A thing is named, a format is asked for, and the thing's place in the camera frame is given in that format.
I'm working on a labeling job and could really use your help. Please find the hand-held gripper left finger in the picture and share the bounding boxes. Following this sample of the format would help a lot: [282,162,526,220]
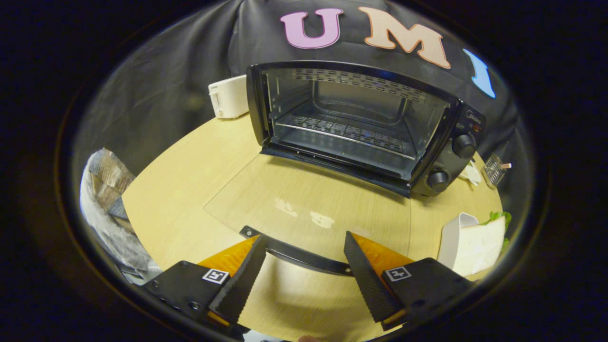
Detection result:
[142,234,269,335]

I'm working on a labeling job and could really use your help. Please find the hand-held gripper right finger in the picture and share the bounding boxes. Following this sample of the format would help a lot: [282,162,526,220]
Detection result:
[342,231,474,332]

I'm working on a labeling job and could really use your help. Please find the lettuce sandwich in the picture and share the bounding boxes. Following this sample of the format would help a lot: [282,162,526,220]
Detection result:
[451,211,513,278]

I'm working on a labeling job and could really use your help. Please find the black toaster oven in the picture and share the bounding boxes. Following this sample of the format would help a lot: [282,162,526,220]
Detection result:
[204,61,487,277]

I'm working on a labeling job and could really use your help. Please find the white bread toaster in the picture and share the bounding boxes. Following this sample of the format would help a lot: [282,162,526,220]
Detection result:
[208,75,250,119]

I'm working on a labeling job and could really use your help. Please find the white rectangular tray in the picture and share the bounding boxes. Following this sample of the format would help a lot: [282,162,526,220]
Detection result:
[437,212,479,271]

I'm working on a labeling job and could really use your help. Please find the divided white grain plate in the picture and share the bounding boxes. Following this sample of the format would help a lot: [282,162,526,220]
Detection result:
[458,161,483,187]

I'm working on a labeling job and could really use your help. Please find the grey patterned fabric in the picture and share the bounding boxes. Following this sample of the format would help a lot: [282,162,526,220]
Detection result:
[80,148,162,285]

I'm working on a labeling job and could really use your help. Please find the black backdrop cloth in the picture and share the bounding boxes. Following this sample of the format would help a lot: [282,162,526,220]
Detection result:
[76,0,523,176]

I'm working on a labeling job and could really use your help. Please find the small metal wire basket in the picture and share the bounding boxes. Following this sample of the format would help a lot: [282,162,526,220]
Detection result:
[482,153,513,189]

